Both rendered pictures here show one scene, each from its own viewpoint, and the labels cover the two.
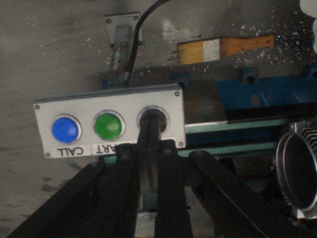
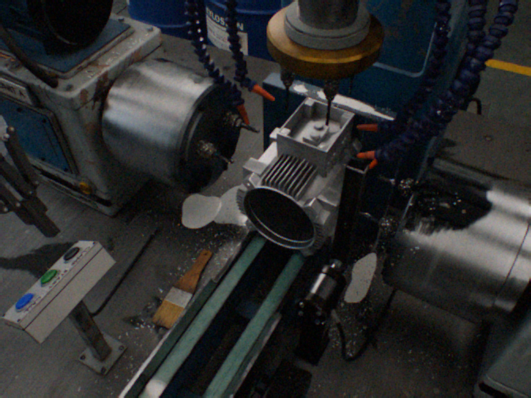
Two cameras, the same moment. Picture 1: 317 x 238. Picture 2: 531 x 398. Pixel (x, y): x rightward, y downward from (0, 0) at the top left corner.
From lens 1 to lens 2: 89 cm
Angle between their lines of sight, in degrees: 75
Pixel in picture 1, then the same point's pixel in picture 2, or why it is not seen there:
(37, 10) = not seen: outside the picture
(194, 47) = (163, 308)
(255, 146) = (286, 273)
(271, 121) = (251, 249)
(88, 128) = (39, 289)
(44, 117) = (10, 313)
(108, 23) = (84, 359)
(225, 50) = (187, 287)
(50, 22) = not seen: outside the picture
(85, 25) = (68, 381)
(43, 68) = not seen: outside the picture
